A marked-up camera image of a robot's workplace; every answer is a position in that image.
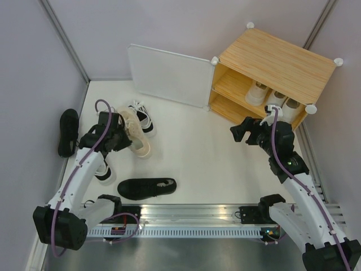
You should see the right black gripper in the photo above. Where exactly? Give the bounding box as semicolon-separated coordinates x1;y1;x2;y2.
230;116;277;156

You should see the beige lace sneaker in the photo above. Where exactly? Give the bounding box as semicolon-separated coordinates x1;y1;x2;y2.
117;107;151;159

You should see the black and white sneaker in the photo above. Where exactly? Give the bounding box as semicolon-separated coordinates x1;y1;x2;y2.
128;100;156;137

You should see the white leather sneaker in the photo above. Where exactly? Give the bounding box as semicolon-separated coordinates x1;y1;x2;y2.
266;90;288;107
281;98;304;123

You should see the white translucent cabinet door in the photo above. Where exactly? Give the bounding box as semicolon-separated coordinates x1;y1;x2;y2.
127;44;219;108

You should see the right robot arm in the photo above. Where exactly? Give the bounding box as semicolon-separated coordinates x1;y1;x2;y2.
230;117;360;270

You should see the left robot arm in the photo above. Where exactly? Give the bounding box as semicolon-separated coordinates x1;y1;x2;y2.
33;112;131;250

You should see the wooden shoe cabinet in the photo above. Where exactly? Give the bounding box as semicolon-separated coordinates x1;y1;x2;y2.
209;22;343;129

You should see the black canvas sneaker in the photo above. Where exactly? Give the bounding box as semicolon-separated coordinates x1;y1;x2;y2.
58;108;79;158
117;178;177;200

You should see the aluminium rail with cable duct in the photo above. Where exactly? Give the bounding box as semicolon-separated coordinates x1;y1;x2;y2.
39;203;347;241

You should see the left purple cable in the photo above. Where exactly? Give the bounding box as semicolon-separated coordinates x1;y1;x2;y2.
52;99;142;258

